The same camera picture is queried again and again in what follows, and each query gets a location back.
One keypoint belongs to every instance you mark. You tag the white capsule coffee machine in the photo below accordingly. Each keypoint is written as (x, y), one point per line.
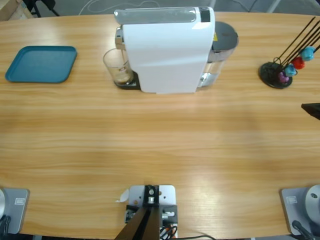
(162, 50)

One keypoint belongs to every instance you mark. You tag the clear glass cup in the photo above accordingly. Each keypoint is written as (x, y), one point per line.
(121, 76)

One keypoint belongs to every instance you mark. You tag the clear water tank black lid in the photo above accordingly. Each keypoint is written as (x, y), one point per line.
(225, 35)

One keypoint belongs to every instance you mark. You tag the large blue coffee capsule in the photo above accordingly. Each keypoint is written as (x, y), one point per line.
(307, 53)

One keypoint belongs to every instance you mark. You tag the purple coffee capsule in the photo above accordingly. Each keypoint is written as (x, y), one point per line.
(283, 77)

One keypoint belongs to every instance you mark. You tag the arm grey base plate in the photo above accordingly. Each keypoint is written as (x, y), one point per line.
(290, 207)
(18, 207)

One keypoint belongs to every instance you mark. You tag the black chair frame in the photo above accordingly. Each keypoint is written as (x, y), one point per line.
(37, 3)

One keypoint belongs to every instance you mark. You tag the dark camera post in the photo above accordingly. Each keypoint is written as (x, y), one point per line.
(147, 225)

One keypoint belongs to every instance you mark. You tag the brown cardboard box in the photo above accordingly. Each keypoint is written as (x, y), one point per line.
(10, 10)

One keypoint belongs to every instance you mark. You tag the white tape tab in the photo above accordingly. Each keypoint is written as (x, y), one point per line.
(123, 196)

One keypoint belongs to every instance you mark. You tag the black capsule holder with rods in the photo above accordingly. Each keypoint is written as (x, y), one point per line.
(268, 72)

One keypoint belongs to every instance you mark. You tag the teal plastic tray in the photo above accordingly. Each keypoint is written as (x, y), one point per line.
(40, 63)

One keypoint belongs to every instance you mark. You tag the red coffee capsule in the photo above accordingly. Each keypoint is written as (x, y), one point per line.
(298, 63)

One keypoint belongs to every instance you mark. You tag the small blue coffee capsule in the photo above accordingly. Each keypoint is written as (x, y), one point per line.
(290, 70)

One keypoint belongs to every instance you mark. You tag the white mount block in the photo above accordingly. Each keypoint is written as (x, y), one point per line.
(167, 195)

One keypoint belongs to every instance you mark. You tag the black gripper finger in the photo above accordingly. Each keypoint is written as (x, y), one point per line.
(313, 108)

